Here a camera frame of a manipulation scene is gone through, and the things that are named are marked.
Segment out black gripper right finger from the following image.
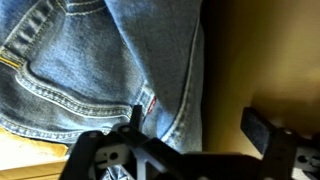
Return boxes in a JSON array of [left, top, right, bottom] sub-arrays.
[[240, 106, 320, 180]]

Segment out blue denim jeans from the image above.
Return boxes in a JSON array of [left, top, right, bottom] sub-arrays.
[[0, 0, 206, 180]]

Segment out tan leather couch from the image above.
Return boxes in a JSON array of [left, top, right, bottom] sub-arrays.
[[0, 0, 320, 180]]

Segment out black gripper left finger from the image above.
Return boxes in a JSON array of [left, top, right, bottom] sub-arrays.
[[61, 104, 184, 180]]

